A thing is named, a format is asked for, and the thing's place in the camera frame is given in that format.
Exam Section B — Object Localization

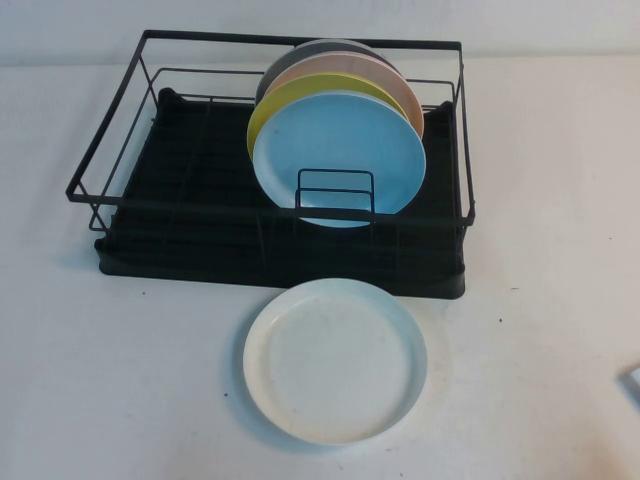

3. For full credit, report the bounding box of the white round plate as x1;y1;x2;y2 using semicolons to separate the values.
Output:
243;277;437;445

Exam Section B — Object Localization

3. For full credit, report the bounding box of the blue round plate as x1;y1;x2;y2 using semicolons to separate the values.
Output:
252;95;428;230

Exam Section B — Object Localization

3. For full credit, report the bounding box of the yellow round plate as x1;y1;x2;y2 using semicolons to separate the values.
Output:
247;73;409;164

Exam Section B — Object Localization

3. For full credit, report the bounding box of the pink round plate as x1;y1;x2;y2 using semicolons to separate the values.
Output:
269;53;425;139

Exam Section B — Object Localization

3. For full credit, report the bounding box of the gray round plate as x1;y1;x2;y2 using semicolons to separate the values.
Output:
255;38;401;109

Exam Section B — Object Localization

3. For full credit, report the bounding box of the black plastic drip tray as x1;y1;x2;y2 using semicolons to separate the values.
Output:
94;87;469;303

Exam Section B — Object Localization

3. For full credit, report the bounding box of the white flat object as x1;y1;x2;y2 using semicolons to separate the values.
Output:
617;367;640;397

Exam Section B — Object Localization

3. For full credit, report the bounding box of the black wire dish rack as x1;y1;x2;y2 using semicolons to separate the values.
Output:
65;29;477;266

